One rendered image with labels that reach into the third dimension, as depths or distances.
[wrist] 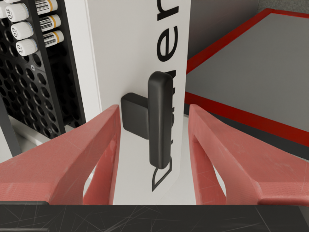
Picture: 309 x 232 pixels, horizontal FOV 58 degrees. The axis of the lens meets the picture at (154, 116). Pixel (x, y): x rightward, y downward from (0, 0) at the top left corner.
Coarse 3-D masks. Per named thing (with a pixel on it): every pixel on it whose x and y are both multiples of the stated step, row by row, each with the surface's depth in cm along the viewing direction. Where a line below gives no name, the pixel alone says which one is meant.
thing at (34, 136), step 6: (12, 120) 39; (12, 126) 38; (18, 126) 37; (24, 126) 37; (66, 126) 37; (18, 132) 38; (24, 132) 36; (30, 132) 36; (36, 132) 36; (66, 132) 36; (30, 138) 36; (36, 138) 35; (42, 138) 35; (48, 138) 35; (36, 144) 36; (90, 174) 31
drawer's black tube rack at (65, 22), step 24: (0, 0) 25; (0, 24) 26; (0, 48) 28; (48, 48) 28; (72, 48) 26; (0, 72) 31; (24, 72) 27; (72, 72) 28; (24, 96) 30; (72, 96) 30; (24, 120) 33; (72, 120) 32
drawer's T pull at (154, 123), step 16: (160, 80) 16; (128, 96) 19; (160, 96) 16; (128, 112) 19; (144, 112) 18; (160, 112) 17; (128, 128) 20; (144, 128) 19; (160, 128) 18; (160, 144) 18; (160, 160) 19
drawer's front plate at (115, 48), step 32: (64, 0) 15; (96, 0) 14; (128, 0) 16; (96, 32) 15; (128, 32) 17; (160, 32) 20; (96, 64) 16; (128, 64) 18; (160, 64) 22; (96, 96) 17; (128, 160) 23; (128, 192) 24; (160, 192) 31
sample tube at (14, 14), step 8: (40, 0) 23; (48, 0) 24; (8, 8) 21; (16, 8) 21; (24, 8) 22; (40, 8) 23; (48, 8) 24; (56, 8) 24; (8, 16) 22; (16, 16) 21; (24, 16) 22
